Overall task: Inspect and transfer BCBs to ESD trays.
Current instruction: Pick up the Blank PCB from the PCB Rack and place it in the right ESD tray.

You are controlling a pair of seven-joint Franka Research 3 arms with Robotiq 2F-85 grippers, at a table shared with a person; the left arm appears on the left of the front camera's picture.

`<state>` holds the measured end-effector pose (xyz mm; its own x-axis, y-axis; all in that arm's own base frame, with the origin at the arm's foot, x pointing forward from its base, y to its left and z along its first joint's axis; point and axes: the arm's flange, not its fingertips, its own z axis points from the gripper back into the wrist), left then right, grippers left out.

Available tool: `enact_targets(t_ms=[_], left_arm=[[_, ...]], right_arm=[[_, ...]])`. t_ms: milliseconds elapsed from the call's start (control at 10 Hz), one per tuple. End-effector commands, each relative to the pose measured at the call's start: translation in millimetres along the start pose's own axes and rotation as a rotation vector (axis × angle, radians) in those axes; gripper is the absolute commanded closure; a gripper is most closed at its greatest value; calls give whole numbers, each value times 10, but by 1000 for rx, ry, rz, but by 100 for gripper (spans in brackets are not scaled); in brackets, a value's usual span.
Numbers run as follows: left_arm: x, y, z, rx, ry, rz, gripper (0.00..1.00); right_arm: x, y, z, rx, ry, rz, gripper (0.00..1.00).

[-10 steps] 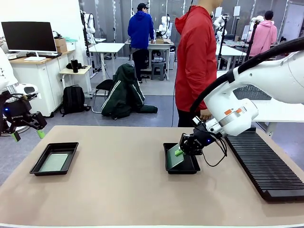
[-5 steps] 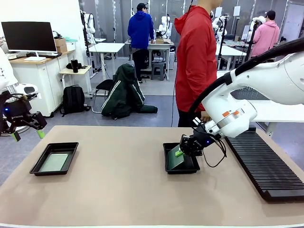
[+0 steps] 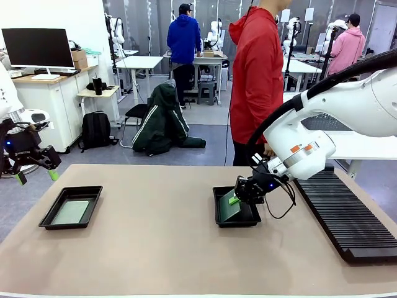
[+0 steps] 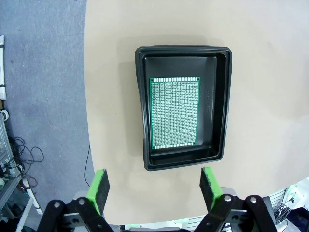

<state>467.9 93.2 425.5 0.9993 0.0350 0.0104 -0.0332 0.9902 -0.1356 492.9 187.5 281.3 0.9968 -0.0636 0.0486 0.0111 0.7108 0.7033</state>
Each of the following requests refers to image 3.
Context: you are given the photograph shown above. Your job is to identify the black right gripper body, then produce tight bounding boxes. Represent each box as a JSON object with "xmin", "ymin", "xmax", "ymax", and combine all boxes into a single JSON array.
[{"xmin": 244, "ymin": 162, "xmax": 288, "ymax": 204}]

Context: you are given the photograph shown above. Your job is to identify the green printed circuit board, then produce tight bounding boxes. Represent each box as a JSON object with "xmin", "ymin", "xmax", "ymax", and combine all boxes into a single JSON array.
[
  {"xmin": 51, "ymin": 200, "xmax": 91, "ymax": 225},
  {"xmin": 218, "ymin": 187, "xmax": 246, "ymax": 223}
]

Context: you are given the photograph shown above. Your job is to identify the black slotted board rack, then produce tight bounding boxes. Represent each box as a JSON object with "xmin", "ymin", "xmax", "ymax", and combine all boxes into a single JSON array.
[{"xmin": 293, "ymin": 163, "xmax": 397, "ymax": 266}]

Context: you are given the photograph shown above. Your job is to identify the small wood top table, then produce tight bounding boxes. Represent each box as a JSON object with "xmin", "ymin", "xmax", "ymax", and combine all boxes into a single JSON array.
[{"xmin": 76, "ymin": 86, "xmax": 122, "ymax": 130}]

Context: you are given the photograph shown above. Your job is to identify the white side table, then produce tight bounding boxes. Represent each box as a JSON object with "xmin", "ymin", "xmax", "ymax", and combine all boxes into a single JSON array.
[{"xmin": 282, "ymin": 92, "xmax": 397, "ymax": 179}]

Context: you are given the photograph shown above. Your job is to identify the person in pink hoodie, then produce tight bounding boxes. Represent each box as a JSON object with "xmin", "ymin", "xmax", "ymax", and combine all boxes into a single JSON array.
[{"xmin": 327, "ymin": 13, "xmax": 366, "ymax": 77}]

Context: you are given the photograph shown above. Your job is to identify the thin black right gripper cable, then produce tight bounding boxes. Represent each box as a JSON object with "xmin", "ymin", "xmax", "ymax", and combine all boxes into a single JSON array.
[{"xmin": 262, "ymin": 178, "xmax": 298, "ymax": 220}]

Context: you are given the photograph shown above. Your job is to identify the black ESD tray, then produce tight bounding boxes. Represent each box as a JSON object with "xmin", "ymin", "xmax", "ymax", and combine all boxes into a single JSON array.
[
  {"xmin": 38, "ymin": 185, "xmax": 104, "ymax": 231},
  {"xmin": 212, "ymin": 186, "xmax": 262, "ymax": 228}
]

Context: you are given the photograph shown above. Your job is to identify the grey plastic stool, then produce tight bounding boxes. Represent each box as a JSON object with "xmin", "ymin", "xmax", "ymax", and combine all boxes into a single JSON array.
[{"xmin": 197, "ymin": 80, "xmax": 217, "ymax": 106}]

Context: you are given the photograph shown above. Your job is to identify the black tumbler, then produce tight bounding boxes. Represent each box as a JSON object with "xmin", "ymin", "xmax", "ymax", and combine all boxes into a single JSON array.
[{"xmin": 92, "ymin": 73, "xmax": 104, "ymax": 96}]

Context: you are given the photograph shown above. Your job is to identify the dark green jacket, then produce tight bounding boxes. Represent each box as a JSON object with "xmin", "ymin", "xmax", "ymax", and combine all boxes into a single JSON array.
[{"xmin": 132, "ymin": 79, "xmax": 207, "ymax": 158}]

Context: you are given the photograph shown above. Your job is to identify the white background table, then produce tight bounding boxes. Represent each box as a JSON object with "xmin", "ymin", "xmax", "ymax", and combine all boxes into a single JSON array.
[{"xmin": 281, "ymin": 58, "xmax": 323, "ymax": 93}]

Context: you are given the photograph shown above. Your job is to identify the wood top workbench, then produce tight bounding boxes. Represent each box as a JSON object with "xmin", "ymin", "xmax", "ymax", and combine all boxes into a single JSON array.
[{"xmin": 163, "ymin": 52, "xmax": 228, "ymax": 105}]

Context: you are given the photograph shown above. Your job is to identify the person in blue hoodie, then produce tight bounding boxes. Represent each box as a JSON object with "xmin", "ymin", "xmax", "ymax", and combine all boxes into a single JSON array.
[{"xmin": 166, "ymin": 2, "xmax": 202, "ymax": 110}]

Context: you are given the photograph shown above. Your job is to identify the black keyboard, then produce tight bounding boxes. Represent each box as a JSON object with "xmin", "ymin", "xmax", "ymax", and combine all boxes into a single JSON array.
[{"xmin": 33, "ymin": 68, "xmax": 81, "ymax": 77}]

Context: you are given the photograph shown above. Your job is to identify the black backpack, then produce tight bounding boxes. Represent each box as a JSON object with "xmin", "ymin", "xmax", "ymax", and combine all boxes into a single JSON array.
[{"xmin": 79, "ymin": 111, "xmax": 120, "ymax": 153}]

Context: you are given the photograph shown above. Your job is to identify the person in red jacket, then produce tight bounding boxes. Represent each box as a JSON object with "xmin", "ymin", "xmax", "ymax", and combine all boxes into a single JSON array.
[{"xmin": 228, "ymin": 0, "xmax": 294, "ymax": 167}]

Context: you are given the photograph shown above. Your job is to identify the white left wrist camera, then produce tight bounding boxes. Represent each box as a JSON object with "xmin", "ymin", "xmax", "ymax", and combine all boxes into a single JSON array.
[{"xmin": 19, "ymin": 108, "xmax": 50, "ymax": 130}]

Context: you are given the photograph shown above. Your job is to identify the white air purifier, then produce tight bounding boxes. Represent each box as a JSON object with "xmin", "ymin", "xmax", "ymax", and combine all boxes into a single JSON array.
[{"xmin": 18, "ymin": 161, "xmax": 41, "ymax": 176}]

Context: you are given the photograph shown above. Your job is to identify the white standing desk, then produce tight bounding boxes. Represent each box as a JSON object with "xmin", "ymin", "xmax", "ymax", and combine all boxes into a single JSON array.
[{"xmin": 115, "ymin": 55, "xmax": 164, "ymax": 105}]

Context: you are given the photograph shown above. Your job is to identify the brown cardboard box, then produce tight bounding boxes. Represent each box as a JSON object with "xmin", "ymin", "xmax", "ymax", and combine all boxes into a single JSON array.
[{"xmin": 70, "ymin": 48, "xmax": 89, "ymax": 70}]

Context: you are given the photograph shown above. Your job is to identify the black folding chair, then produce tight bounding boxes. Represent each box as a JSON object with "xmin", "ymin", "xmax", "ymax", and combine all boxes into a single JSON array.
[{"xmin": 119, "ymin": 103, "xmax": 149, "ymax": 149}]

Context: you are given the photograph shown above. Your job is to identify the black computer monitor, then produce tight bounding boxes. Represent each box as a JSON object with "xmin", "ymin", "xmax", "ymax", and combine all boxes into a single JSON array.
[{"xmin": 1, "ymin": 27, "xmax": 75, "ymax": 81}]

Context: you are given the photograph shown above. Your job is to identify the black camera stand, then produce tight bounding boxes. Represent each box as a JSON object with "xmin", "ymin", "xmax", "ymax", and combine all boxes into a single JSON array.
[
  {"xmin": 319, "ymin": 27, "xmax": 337, "ymax": 83},
  {"xmin": 104, "ymin": 12, "xmax": 120, "ymax": 75},
  {"xmin": 283, "ymin": 20, "xmax": 300, "ymax": 93}
]

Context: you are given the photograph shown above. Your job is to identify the white cabinet with wood top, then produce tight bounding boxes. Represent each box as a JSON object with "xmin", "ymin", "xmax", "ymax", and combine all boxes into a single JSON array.
[{"xmin": 11, "ymin": 65, "xmax": 100, "ymax": 153}]

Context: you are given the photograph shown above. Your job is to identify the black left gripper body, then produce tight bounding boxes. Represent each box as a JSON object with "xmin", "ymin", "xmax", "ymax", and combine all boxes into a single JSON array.
[{"xmin": 3, "ymin": 130, "xmax": 43, "ymax": 161}]

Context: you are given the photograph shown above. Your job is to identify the black right arm cable sleeve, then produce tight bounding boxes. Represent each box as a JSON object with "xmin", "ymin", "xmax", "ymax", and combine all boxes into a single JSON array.
[{"xmin": 246, "ymin": 48, "xmax": 397, "ymax": 165}]

